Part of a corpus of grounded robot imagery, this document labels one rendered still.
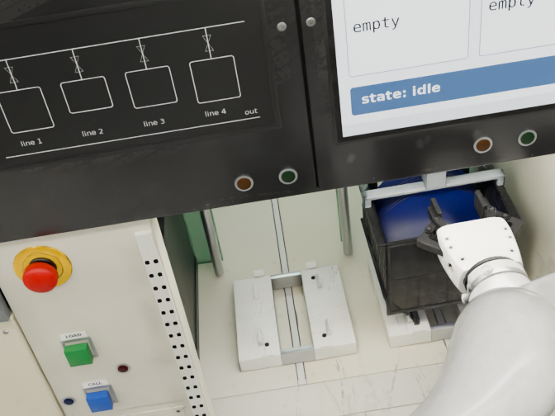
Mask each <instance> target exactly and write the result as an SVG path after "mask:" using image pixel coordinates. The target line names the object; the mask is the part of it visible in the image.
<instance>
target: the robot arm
mask: <svg viewBox="0 0 555 416"><path fill-rule="evenodd" d="M474 207H475V209H476V211H477V213H478V214H479V216H480V219H479V220H471V221H466V222H461V223H456V224H452V225H449V224H448V223H447V222H445V221H444V220H443V219H442V211H441V210H440V208H439V205H438V203H437V201H436V199H435V198H430V207H428V208H427V212H428V217H429V219H430V223H429V224H428V226H427V227H426V228H425V231H424V232H423V233H422V234H421V235H420V236H419V237H418V238H417V247H419V248H422V249H425V250H427V251H430V252H431V253H435V254H437V255H438V257H439V261H440V262H441V263H442V265H443V267H444V270H445V271H446V272H447V274H448V276H449V278H450V279H451V281H452V282H453V284H454V285H455V286H456V287H457V288H458V289H459V290H460V291H461V292H462V293H463V294H462V302H463V304H467V305H466V306H465V307H464V308H463V310H462V312H461V313H460V315H459V316H458V319H457V321H456V323H455V325H454V327H453V331H452V335H451V338H450V341H449V345H448V351H447V354H446V357H445V360H444V364H443V367H442V370H441V372H440V374H439V378H438V379H437V381H436V383H435V385H434V387H433V389H432V390H431V391H430V393H429V394H428V396H427V397H426V398H425V400H424V401H423V402H422V403H421V404H420V405H419V406H418V407H417V408H416V410H415V411H413V412H412V413H411V414H410V415H409V416H550V414H551V413H552V412H553V410H555V272H553V273H551V274H548V275H547V276H544V277H540V278H539V279H536V280H534V281H530V279H529V277H528V275H527V274H526V272H525V270H524V267H523V263H522V259H521V256H520V253H519V248H518V245H517V243H516V241H515V239H516V238H517V236H518V235H519V233H520V232H521V231H522V230H523V228H524V222H523V221H522V220H519V219H516V218H514V217H510V216H509V215H508V214H506V213H503V212H500V211H498V210H496V208H495V207H494V206H491V205H490V204H489V202H488V200H487V199H486V197H483V196H482V194H481V192H480V190H478V191H475V196H474ZM434 236H436V237H437V238H438V241H439V242H435V241H433V240H432V239H433V238H434Z"/></svg>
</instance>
